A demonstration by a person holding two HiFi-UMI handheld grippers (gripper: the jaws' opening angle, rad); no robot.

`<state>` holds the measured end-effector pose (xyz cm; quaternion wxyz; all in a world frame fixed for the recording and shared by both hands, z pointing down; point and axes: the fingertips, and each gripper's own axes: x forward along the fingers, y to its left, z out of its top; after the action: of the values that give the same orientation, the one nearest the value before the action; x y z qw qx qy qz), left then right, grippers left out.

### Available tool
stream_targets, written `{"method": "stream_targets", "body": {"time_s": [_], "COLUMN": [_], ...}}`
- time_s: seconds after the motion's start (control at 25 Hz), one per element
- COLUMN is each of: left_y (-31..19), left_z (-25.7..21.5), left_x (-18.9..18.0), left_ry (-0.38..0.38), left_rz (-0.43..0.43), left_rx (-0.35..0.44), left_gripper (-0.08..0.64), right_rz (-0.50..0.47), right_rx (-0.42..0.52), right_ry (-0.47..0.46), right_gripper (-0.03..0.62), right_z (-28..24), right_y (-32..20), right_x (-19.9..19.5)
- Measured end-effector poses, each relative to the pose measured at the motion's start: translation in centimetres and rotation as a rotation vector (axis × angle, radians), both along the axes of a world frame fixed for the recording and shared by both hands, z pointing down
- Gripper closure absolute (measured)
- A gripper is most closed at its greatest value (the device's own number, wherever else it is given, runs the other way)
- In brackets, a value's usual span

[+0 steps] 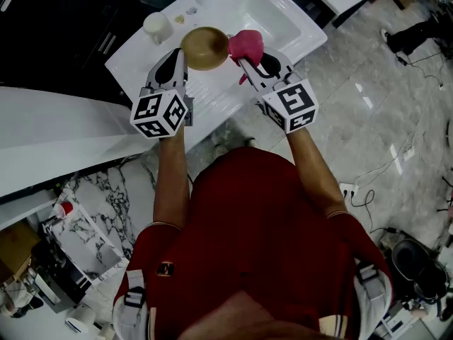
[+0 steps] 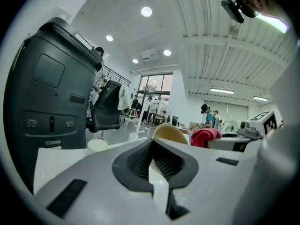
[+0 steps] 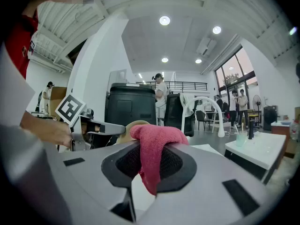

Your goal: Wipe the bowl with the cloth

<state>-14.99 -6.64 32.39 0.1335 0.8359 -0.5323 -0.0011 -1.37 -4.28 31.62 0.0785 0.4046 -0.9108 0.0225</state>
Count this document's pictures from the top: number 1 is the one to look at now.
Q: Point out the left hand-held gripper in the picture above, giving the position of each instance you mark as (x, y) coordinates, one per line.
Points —
(155, 113)

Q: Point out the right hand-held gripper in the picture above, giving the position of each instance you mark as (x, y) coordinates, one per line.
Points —
(295, 99)

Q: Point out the pink cloth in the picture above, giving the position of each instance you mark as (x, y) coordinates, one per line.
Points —
(246, 44)

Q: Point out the tan wooden bowl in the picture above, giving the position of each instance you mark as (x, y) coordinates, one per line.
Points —
(203, 48)

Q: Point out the person's left forearm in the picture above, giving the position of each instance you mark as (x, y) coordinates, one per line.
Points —
(171, 182)

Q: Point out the person's right forearm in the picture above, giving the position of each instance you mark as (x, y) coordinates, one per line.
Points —
(315, 175)

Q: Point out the white sink with drainboard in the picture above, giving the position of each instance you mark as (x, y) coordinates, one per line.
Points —
(219, 90)

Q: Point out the white mug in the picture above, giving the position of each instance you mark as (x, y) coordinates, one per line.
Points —
(155, 25)

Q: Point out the person's grey shoe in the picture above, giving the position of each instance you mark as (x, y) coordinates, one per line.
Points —
(250, 142)
(220, 148)

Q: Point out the black cabinet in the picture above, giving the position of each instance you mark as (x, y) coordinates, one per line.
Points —
(53, 30)

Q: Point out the white curved bathtub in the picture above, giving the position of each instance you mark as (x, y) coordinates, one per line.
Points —
(53, 136)

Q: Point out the white power strip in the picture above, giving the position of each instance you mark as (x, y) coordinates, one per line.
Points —
(408, 153)
(348, 190)

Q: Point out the person's red shirt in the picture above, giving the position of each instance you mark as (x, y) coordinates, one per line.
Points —
(255, 232)

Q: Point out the red plastic cup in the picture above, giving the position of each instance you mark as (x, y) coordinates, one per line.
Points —
(63, 210)

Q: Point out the marble-patterned box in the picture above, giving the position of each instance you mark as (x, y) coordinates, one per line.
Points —
(81, 239)

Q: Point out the cardboard box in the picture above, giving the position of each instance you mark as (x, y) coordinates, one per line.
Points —
(16, 250)

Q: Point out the black office chair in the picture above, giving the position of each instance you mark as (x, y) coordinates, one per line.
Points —
(410, 257)

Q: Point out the crumpled white plastic bag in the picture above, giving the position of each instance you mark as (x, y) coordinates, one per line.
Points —
(17, 297)

